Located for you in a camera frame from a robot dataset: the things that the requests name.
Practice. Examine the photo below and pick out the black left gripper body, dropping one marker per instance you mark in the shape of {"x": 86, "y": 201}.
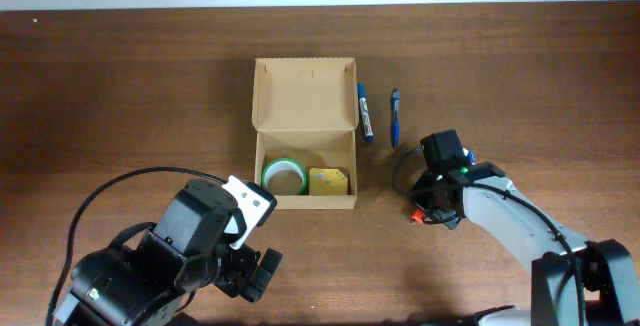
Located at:
{"x": 248, "y": 273}

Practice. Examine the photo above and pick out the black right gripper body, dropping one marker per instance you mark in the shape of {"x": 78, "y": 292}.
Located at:
{"x": 426, "y": 206}

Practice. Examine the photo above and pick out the orange lighter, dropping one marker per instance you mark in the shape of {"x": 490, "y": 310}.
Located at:
{"x": 418, "y": 217}

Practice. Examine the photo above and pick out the blue ballpoint pen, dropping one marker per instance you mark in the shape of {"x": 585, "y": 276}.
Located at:
{"x": 395, "y": 117}

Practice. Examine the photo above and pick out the green tape roll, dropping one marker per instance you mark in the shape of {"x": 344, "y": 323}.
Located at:
{"x": 284, "y": 176}

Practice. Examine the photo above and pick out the yellow sticky note pad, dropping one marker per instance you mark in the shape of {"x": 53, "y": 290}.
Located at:
{"x": 328, "y": 182}

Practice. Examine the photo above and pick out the blue whiteboard marker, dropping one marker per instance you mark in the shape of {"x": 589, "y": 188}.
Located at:
{"x": 364, "y": 113}

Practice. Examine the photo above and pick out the brown cardboard box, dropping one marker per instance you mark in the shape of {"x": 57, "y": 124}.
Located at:
{"x": 306, "y": 109}

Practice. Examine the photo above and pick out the small white blue box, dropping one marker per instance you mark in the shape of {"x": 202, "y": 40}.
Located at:
{"x": 471, "y": 157}

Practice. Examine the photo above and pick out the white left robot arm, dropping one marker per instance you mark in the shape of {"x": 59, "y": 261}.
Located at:
{"x": 141, "y": 279}

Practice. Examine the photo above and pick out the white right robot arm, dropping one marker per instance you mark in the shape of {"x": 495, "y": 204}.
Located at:
{"x": 574, "y": 281}

